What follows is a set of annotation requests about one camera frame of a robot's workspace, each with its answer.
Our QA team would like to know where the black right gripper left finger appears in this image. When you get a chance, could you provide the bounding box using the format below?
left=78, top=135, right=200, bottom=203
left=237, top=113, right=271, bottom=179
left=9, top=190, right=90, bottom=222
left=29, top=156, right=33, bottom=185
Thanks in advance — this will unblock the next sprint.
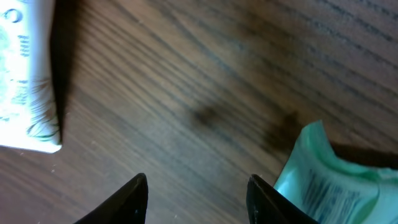
left=75, top=173, right=149, bottom=224

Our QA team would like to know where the teal wet wipes pack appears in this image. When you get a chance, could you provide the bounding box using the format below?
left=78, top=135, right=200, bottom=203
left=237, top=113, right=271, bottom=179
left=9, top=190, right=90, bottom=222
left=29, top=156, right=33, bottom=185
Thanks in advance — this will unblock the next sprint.
left=274, top=121, right=397, bottom=223

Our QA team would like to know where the white tube gold cap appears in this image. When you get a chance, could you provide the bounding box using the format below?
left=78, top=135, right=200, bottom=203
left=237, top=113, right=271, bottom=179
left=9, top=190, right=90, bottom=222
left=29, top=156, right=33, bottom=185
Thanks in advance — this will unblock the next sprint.
left=1, top=0, right=62, bottom=153

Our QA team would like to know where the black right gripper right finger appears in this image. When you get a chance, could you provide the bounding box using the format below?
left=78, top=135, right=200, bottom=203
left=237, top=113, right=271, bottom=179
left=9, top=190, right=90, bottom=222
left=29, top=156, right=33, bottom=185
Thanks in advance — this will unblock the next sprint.
left=246, top=174, right=318, bottom=224

